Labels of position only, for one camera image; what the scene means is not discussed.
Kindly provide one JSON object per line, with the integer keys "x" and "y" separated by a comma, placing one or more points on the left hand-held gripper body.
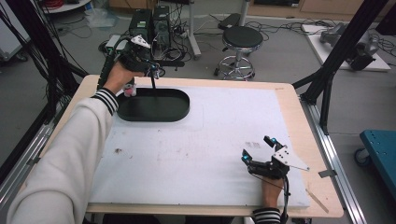
{"x": 135, "y": 59}

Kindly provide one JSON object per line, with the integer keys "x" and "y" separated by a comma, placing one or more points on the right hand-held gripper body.
{"x": 274, "y": 166}

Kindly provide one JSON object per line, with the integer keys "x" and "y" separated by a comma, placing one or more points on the silver metal carabiner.
{"x": 158, "y": 73}

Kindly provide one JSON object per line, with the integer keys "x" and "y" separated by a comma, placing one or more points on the small pink white object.
{"x": 130, "y": 90}

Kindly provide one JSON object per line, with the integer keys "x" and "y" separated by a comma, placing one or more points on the black oval tray stand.
{"x": 155, "y": 105}

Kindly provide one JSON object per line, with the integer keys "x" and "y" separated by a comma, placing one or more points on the person's left hand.
{"x": 118, "y": 76}

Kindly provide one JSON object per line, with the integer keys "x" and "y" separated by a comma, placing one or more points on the person's right hand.
{"x": 272, "y": 193}

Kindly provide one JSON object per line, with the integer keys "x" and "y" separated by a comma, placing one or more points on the black computer tower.
{"x": 140, "y": 25}
{"x": 161, "y": 25}

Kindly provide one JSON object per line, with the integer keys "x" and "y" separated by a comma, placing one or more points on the wooden table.
{"x": 299, "y": 118}

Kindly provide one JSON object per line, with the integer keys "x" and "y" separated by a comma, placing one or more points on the white foam mat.
{"x": 202, "y": 149}

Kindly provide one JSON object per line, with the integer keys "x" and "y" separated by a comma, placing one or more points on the grey tape strip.
{"x": 327, "y": 173}

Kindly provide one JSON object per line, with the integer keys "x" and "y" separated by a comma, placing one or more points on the clear plastic bag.
{"x": 101, "y": 17}

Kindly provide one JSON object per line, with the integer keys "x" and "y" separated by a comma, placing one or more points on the thin wooden stick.
{"x": 317, "y": 201}

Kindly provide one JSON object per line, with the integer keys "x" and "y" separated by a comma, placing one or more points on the black round stool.
{"x": 243, "y": 37}

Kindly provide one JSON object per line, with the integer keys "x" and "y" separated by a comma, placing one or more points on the white floor board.
{"x": 317, "y": 46}

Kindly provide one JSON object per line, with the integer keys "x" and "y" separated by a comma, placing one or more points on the blue cart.
{"x": 379, "y": 155}

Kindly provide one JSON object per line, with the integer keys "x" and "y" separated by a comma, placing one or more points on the aluminium rail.
{"x": 336, "y": 161}
{"x": 21, "y": 168}

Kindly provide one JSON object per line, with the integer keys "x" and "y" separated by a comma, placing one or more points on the black metal frame post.
{"x": 342, "y": 49}
{"x": 40, "y": 46}

